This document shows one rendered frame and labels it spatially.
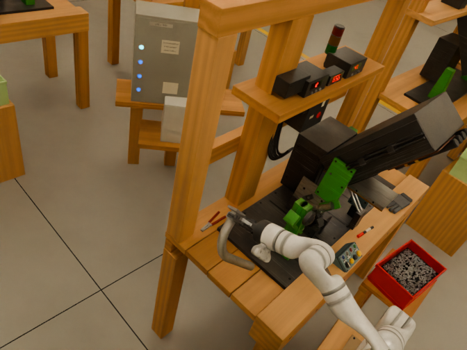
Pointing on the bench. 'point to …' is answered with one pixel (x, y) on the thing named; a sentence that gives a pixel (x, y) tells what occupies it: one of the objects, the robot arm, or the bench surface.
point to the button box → (345, 256)
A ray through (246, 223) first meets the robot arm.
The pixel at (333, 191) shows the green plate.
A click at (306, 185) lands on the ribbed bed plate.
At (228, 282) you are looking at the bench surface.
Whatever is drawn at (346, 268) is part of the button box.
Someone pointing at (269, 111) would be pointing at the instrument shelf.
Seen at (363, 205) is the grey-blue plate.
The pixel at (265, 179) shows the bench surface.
